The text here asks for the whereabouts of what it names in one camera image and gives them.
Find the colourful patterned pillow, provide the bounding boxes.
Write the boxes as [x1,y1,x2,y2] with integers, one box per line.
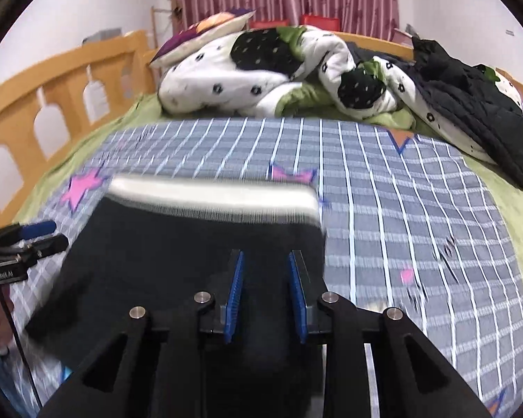
[148,8,256,69]

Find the grey checked blanket pink stars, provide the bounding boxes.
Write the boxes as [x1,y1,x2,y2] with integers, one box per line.
[0,117,523,418]

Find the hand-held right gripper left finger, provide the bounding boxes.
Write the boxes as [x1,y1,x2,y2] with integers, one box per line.
[39,249,245,418]

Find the green bed sheet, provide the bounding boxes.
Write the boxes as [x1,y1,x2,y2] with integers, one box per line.
[13,93,523,358]

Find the black quilted jacket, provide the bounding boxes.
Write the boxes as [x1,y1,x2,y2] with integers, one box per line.
[344,36,523,190]

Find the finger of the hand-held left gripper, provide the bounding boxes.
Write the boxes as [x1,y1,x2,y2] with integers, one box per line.
[0,220,57,245]
[0,234,69,267]

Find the black cable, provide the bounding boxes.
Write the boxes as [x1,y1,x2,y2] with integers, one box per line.
[0,178,42,408]

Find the red plastic stool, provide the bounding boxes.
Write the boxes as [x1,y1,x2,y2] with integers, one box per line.
[300,14,341,31]

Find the white floral quilt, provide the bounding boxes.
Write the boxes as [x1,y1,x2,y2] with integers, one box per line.
[157,24,523,166]

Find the wooden rack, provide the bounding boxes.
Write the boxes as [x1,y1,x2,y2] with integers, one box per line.
[150,6,184,41]

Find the black pants with white waistband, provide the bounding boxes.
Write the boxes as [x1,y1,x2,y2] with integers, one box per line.
[24,174,327,418]

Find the wooden bed frame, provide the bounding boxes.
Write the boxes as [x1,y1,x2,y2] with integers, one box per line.
[0,30,523,184]

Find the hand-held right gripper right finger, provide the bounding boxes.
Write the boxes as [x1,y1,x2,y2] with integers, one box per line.
[289,249,491,418]

